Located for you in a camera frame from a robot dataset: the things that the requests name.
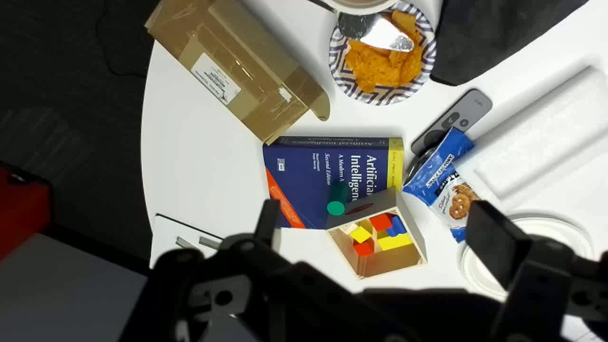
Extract red toy block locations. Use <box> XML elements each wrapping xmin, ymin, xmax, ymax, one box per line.
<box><xmin>369</xmin><ymin>214</ymin><xmax>396</xmax><ymax>234</ymax></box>

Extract wooden box of blocks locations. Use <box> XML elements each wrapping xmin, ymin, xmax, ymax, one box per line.
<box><xmin>325</xmin><ymin>189</ymin><xmax>428</xmax><ymax>280</ymax></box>

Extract yellow toy block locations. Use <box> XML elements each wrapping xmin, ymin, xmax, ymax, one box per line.
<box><xmin>350</xmin><ymin>227</ymin><xmax>375</xmax><ymax>246</ymax></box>

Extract orange chips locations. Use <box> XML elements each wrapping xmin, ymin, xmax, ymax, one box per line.
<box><xmin>342</xmin><ymin>12</ymin><xmax>426</xmax><ymax>96</ymax></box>

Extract blue hardcover book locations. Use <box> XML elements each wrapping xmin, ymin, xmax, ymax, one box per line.
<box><xmin>263</xmin><ymin>136</ymin><xmax>407</xmax><ymax>233</ymax></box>

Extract large red box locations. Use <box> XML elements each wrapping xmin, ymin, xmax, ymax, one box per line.
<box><xmin>0</xmin><ymin>162</ymin><xmax>54</xmax><ymax>263</ymax></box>

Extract silver spoon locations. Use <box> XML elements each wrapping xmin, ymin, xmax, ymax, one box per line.
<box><xmin>310</xmin><ymin>0</ymin><xmax>416</xmax><ymax>54</ymax></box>

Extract blue cookie snack bag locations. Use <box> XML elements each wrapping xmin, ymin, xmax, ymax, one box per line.
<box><xmin>401</xmin><ymin>126</ymin><xmax>483</xmax><ymax>246</ymax></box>

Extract white plate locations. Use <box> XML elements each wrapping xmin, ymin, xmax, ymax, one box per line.
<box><xmin>458</xmin><ymin>212</ymin><xmax>597</xmax><ymax>303</ymax></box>

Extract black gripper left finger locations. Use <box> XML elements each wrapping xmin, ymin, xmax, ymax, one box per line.
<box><xmin>253</xmin><ymin>198</ymin><xmax>283</xmax><ymax>250</ymax></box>

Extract green cylinder block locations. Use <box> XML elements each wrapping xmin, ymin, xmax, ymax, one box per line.
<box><xmin>325</xmin><ymin>181</ymin><xmax>354</xmax><ymax>219</ymax></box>

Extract blue patterned bowl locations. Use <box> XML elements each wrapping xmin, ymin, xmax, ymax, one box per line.
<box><xmin>327</xmin><ymin>3</ymin><xmax>439</xmax><ymax>107</ymax></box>

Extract plain white bowl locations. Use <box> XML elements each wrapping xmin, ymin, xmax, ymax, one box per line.
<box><xmin>329</xmin><ymin>0</ymin><xmax>401</xmax><ymax>16</ymax></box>

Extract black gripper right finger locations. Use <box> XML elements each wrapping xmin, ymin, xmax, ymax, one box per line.
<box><xmin>464</xmin><ymin>200</ymin><xmax>534</xmax><ymax>291</ymax></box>

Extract blue toy block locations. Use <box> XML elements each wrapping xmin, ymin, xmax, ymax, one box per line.
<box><xmin>386</xmin><ymin>215</ymin><xmax>409</xmax><ymax>240</ymax></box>

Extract brown cardboard box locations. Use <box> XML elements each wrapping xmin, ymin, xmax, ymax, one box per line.
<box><xmin>143</xmin><ymin>0</ymin><xmax>333</xmax><ymax>147</ymax></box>

